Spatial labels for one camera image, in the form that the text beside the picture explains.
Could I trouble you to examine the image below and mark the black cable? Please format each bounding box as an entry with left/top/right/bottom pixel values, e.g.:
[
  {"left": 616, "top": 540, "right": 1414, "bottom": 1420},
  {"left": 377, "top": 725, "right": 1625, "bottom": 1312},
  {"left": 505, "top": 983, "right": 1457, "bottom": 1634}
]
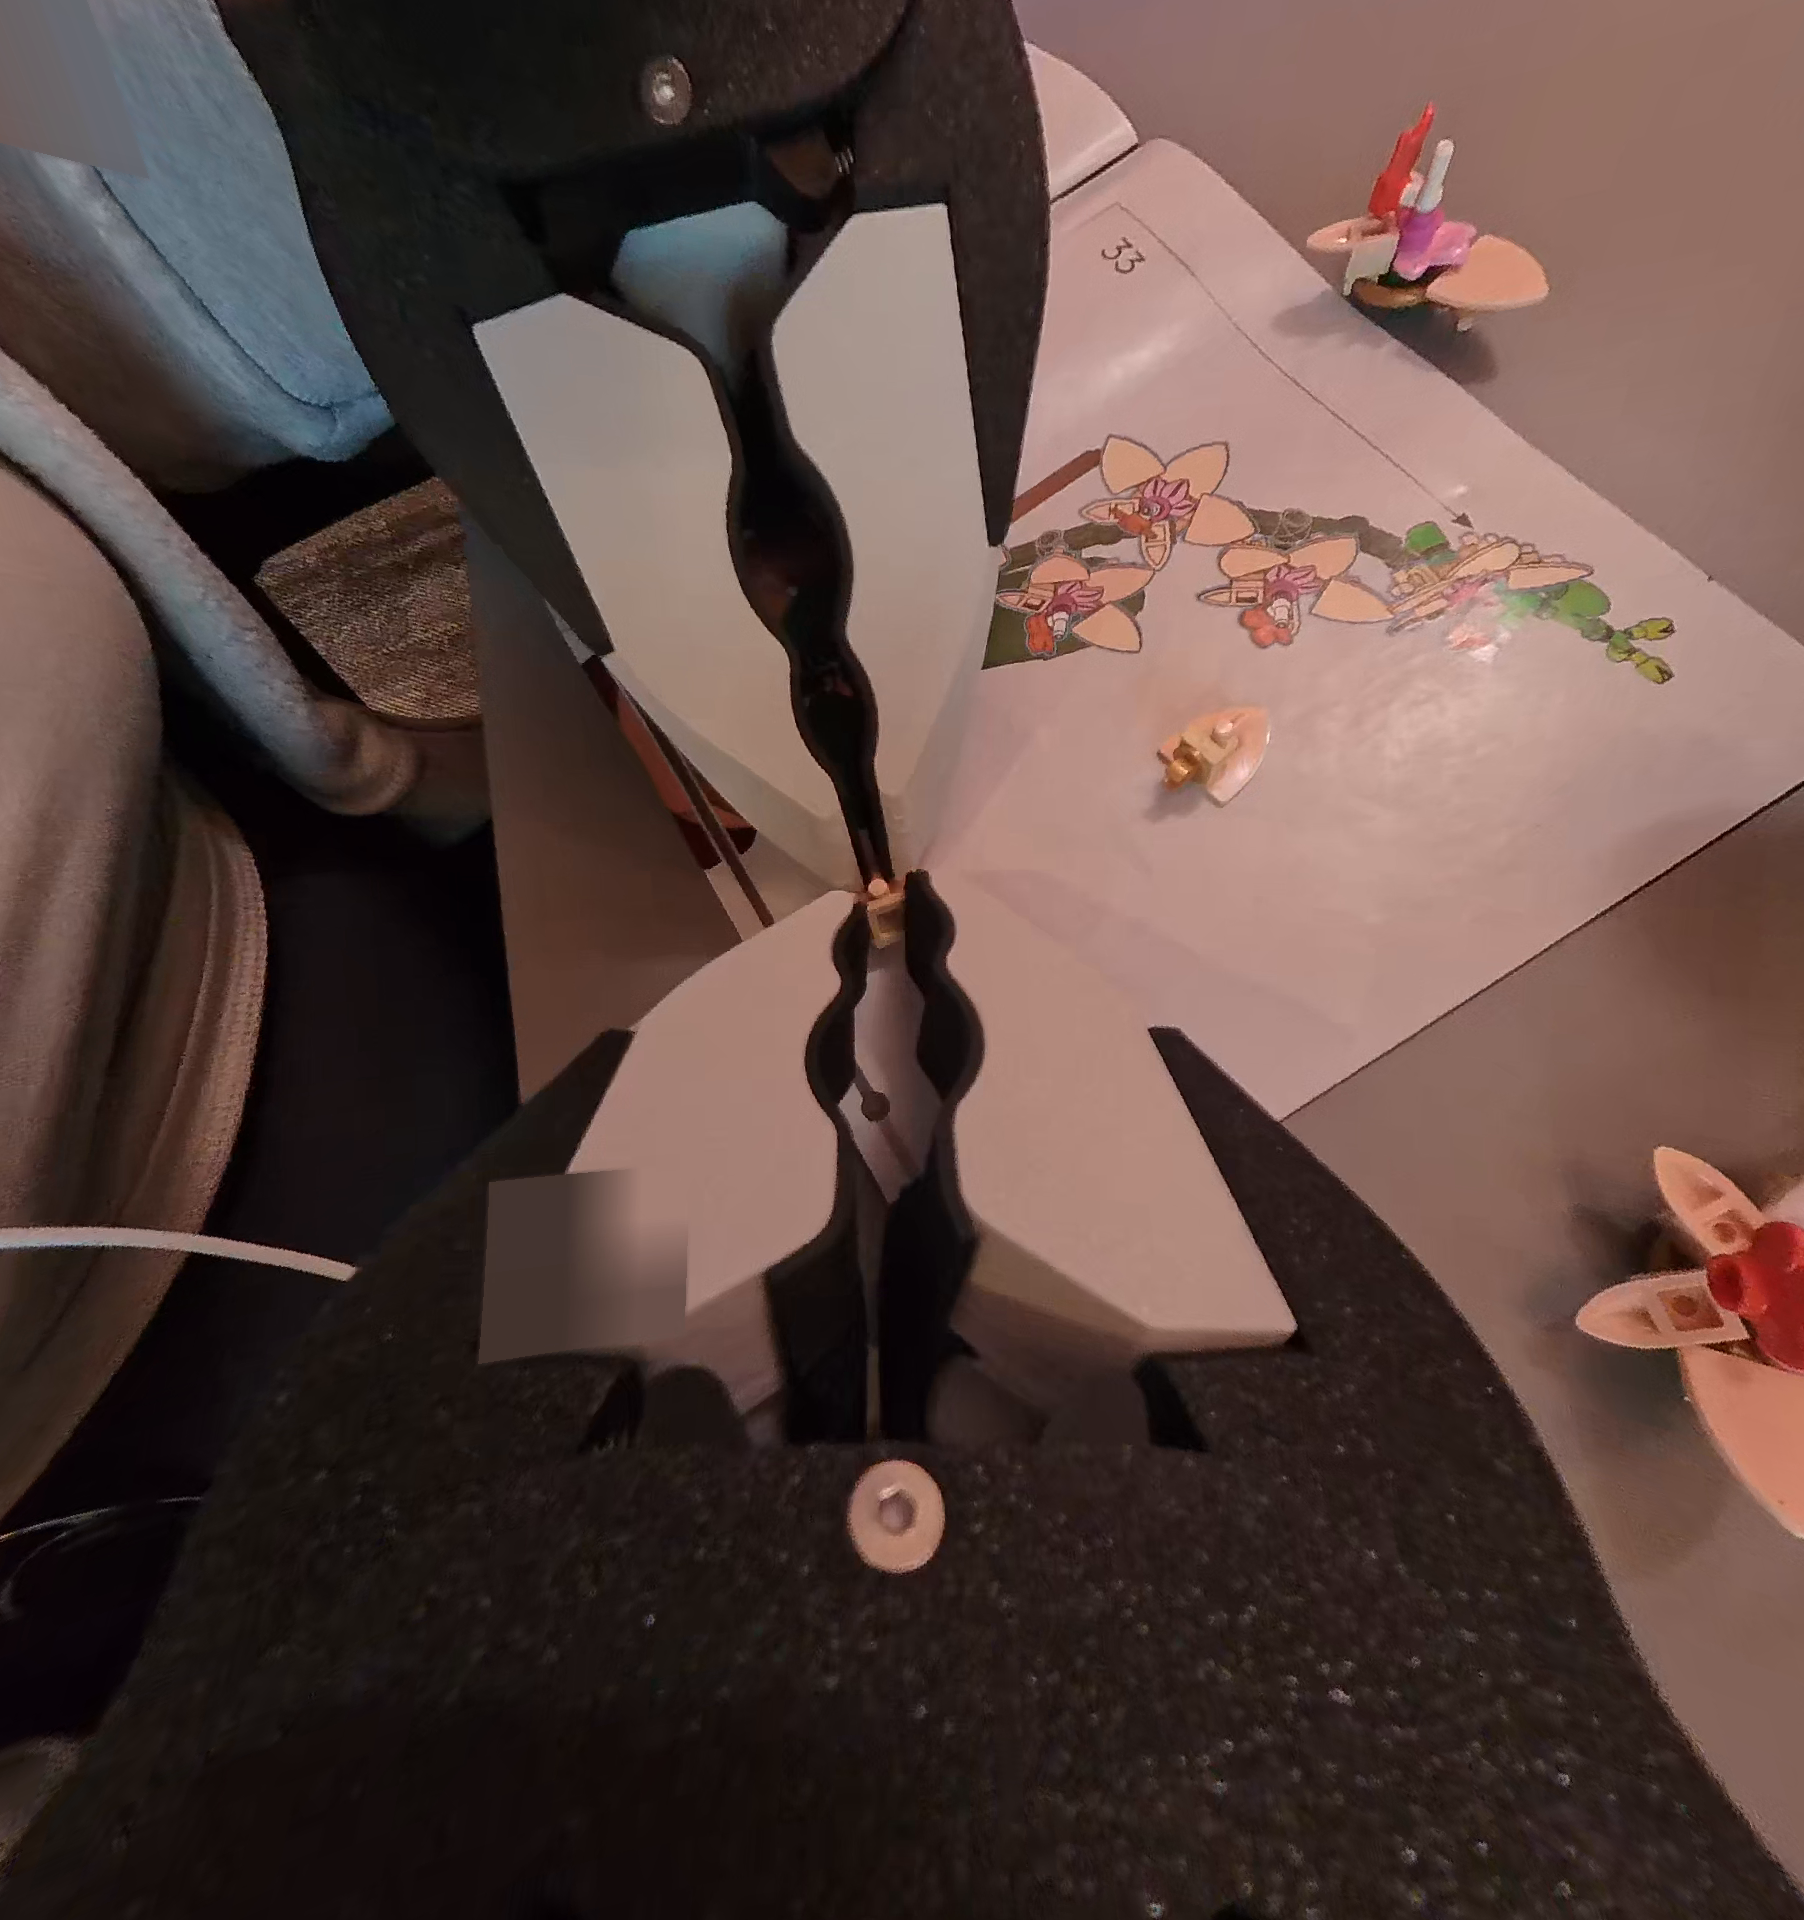
[{"left": 0, "top": 1492, "right": 202, "bottom": 1629}]

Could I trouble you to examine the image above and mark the toy flower with pink centre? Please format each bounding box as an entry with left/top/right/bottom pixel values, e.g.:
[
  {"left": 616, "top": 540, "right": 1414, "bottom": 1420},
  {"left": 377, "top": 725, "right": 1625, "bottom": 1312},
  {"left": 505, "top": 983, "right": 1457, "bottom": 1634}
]
[{"left": 1306, "top": 102, "right": 1551, "bottom": 335}]

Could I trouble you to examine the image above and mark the white cable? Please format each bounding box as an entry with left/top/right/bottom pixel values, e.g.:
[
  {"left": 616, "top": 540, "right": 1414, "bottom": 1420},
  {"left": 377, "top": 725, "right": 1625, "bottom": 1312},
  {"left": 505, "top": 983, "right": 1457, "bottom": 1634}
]
[{"left": 0, "top": 1221, "right": 357, "bottom": 1285}]

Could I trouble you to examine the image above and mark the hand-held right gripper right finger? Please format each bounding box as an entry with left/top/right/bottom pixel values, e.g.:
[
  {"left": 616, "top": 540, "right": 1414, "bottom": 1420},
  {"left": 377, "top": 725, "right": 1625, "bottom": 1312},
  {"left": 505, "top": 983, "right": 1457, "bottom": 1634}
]
[{"left": 884, "top": 871, "right": 1303, "bottom": 1437}]

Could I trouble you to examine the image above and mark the brown thin rod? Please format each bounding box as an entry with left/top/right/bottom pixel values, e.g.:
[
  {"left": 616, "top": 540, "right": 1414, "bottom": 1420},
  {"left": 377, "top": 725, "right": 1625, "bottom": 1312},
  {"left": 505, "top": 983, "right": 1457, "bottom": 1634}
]
[{"left": 583, "top": 656, "right": 775, "bottom": 930}]

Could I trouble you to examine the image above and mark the toy flower instruction booklet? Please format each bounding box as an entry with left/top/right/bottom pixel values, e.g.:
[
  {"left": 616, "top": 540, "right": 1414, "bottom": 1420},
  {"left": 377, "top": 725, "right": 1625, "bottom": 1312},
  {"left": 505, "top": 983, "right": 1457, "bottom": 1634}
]
[{"left": 848, "top": 44, "right": 1804, "bottom": 1201}]

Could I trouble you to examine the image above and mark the toy flower with red centre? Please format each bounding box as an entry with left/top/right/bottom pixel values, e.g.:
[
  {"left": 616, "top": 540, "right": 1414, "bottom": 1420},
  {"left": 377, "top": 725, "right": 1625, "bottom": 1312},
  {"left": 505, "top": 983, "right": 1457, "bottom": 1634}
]
[{"left": 1574, "top": 1146, "right": 1804, "bottom": 1542}]

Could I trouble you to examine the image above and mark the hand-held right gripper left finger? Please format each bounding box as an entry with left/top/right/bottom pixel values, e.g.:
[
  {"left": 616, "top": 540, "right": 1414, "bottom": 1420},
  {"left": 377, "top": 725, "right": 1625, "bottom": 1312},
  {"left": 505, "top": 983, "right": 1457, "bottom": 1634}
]
[{"left": 563, "top": 893, "right": 884, "bottom": 1446}]

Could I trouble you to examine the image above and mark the brown woven chair seat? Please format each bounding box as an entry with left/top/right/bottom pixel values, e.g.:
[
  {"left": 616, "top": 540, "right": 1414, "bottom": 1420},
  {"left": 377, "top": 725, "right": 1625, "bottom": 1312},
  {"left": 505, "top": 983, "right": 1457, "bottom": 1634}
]
[{"left": 254, "top": 476, "right": 488, "bottom": 731}]

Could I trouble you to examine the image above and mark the person's beige clothing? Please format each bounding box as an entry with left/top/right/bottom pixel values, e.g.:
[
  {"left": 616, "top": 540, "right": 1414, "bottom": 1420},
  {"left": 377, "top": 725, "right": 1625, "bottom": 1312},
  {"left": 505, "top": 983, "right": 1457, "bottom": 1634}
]
[{"left": 0, "top": 425, "right": 272, "bottom": 1570}]

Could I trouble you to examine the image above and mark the cream petal toy piece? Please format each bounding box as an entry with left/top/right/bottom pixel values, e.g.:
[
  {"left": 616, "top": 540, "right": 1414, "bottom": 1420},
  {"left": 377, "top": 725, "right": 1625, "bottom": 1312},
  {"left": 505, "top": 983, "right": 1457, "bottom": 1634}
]
[{"left": 1156, "top": 704, "right": 1274, "bottom": 808}]

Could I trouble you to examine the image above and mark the light blue cloth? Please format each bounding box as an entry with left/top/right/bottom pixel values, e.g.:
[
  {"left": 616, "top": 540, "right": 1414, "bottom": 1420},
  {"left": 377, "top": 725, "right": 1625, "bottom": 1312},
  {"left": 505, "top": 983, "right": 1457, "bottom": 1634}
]
[{"left": 91, "top": 0, "right": 397, "bottom": 469}]

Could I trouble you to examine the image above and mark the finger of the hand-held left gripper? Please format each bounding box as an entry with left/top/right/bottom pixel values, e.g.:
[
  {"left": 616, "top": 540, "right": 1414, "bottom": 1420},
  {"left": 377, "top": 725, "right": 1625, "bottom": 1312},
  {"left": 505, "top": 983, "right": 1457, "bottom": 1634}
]
[
  {"left": 769, "top": 194, "right": 1020, "bottom": 880},
  {"left": 470, "top": 224, "right": 872, "bottom": 889}
]

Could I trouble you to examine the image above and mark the grey desk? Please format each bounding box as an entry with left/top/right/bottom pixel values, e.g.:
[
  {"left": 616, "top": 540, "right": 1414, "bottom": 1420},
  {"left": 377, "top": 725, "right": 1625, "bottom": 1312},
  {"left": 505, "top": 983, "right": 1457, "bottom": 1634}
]
[{"left": 457, "top": 0, "right": 1804, "bottom": 1920}]

